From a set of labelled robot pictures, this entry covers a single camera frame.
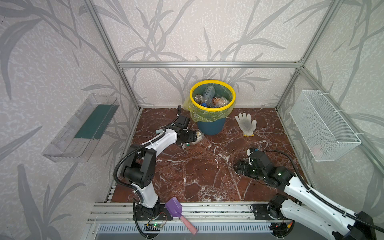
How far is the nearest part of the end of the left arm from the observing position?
0.69m

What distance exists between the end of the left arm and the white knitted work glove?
40 cm

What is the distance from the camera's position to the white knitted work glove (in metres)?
1.07
